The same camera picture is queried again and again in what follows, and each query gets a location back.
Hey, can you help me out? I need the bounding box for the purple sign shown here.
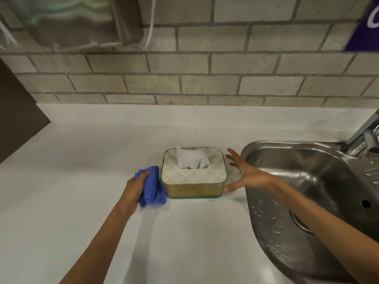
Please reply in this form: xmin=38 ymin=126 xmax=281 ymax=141
xmin=343 ymin=0 xmax=379 ymax=52

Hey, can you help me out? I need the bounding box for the blue microfiber cloth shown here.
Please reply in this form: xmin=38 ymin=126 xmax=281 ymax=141
xmin=135 ymin=165 xmax=168 ymax=208

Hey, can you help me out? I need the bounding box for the person's left forearm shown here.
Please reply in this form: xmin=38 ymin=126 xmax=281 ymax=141
xmin=59 ymin=203 xmax=138 ymax=284

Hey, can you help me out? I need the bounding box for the white cable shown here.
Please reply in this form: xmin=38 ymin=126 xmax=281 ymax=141
xmin=139 ymin=0 xmax=157 ymax=51

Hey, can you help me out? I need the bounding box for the person's right forearm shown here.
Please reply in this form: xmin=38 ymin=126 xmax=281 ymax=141
xmin=270 ymin=174 xmax=379 ymax=284

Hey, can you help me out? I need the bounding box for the metal sink drain strainer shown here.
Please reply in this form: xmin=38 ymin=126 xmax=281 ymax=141
xmin=289 ymin=209 xmax=314 ymax=235

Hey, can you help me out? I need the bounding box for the person's right hand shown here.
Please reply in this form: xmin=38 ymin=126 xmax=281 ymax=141
xmin=223 ymin=148 xmax=277 ymax=193

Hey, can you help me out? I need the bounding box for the white tissue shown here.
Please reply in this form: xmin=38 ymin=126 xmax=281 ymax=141
xmin=176 ymin=145 xmax=211 ymax=170

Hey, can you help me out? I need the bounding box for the stainless steel sink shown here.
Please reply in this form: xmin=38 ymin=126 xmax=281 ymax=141
xmin=240 ymin=141 xmax=379 ymax=284

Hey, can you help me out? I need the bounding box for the paper towel dispenser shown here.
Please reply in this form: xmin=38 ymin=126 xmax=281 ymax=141
xmin=0 ymin=0 xmax=144 ymax=52

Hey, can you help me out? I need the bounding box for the person's left hand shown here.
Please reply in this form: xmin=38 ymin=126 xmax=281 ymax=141
xmin=123 ymin=170 xmax=150 ymax=213

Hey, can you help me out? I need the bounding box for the chrome faucet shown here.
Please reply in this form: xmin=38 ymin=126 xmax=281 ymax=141
xmin=341 ymin=109 xmax=379 ymax=159

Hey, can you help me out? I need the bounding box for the white quilted tissue box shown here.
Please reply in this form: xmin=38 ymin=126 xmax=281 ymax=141
xmin=161 ymin=147 xmax=228 ymax=200

